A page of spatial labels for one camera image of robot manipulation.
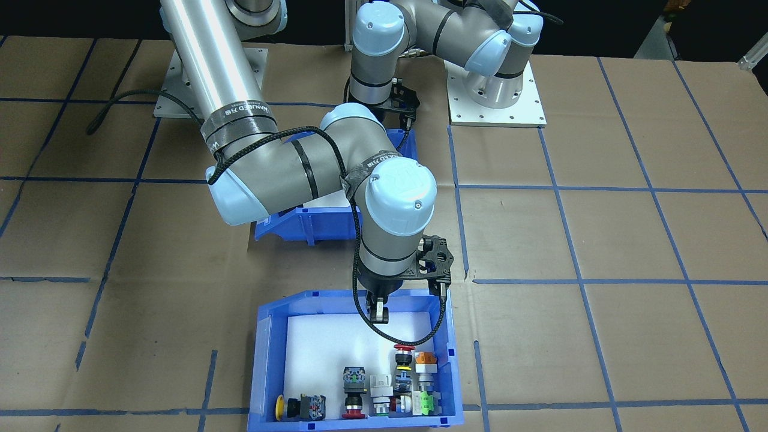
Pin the white foam liner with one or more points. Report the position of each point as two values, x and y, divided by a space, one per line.
324 354
324 206

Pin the green and white switch block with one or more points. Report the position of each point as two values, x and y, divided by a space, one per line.
427 402

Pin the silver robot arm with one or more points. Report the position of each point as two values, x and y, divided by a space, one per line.
378 36
198 60

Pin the red mushroom button black block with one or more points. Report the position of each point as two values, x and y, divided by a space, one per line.
354 384

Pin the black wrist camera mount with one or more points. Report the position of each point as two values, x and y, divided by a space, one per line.
405 102
435 261

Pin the blue bin with capacitors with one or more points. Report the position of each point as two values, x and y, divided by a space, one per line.
312 225

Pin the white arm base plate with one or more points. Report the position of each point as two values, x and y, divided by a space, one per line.
516 117
170 84

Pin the orange push button silver body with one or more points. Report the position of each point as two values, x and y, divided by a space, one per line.
425 360

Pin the white and red switch block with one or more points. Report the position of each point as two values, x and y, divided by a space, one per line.
402 403

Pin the white push button green centre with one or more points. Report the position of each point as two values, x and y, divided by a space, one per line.
381 393

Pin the aluminium profile bar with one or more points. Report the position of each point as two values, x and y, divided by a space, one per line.
755 60

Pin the yellow push button switch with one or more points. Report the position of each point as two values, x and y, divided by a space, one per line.
306 408

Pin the blue bin with push buttons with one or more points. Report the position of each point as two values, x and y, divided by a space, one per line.
267 372

